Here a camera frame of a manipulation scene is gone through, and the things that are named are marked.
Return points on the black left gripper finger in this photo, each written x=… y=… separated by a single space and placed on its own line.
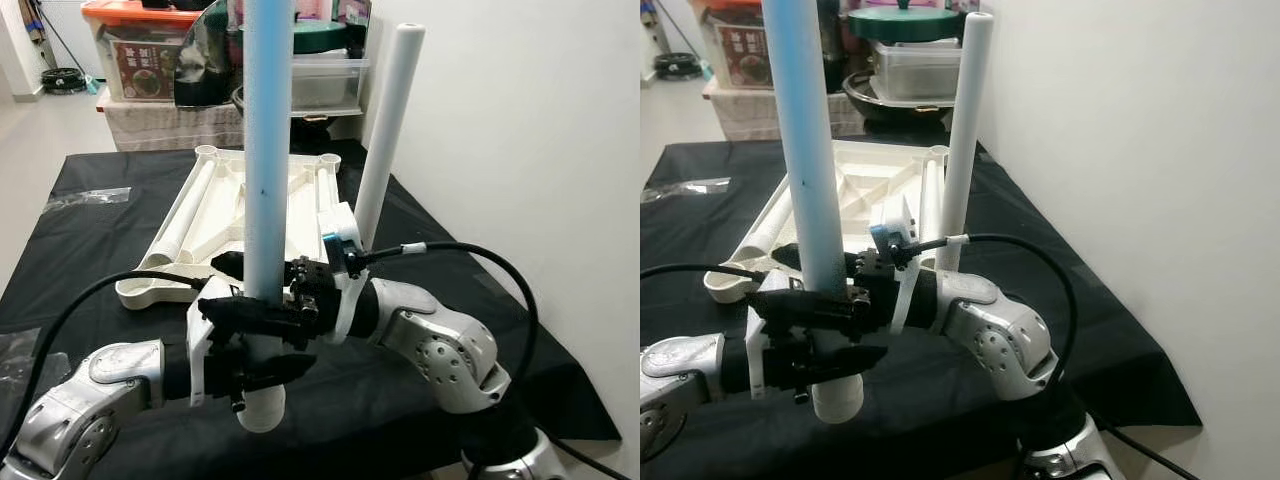
x=280 y=370
x=848 y=359

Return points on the white plastic table leg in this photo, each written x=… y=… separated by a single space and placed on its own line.
x=185 y=215
x=810 y=130
x=968 y=120
x=390 y=120
x=930 y=195
x=770 y=232
x=268 y=130
x=326 y=188

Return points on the white plastic table top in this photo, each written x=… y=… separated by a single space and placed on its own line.
x=305 y=195
x=870 y=195

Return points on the black tablecloth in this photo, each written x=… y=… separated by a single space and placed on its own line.
x=100 y=250
x=680 y=240

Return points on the crumpled clear tape piece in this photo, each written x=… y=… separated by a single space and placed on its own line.
x=685 y=187
x=90 y=195

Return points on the patterned cloth covered bench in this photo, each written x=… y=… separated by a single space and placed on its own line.
x=160 y=125
x=760 y=115

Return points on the brown printed carton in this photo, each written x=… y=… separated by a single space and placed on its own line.
x=145 y=70
x=745 y=55

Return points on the clear plastic food container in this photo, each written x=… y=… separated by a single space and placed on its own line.
x=330 y=80
x=915 y=68

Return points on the shiny black plastic bag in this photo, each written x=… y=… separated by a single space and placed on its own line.
x=210 y=55

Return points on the flat clear tape patch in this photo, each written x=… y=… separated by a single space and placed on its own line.
x=15 y=350

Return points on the green round pot lid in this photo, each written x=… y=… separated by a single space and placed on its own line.
x=905 y=22
x=320 y=35

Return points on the clear bin with orange lid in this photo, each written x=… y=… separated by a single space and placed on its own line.
x=130 y=12
x=730 y=8

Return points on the pink purple container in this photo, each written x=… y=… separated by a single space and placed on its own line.
x=310 y=8

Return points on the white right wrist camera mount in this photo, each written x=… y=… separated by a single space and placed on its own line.
x=895 y=225
x=345 y=225

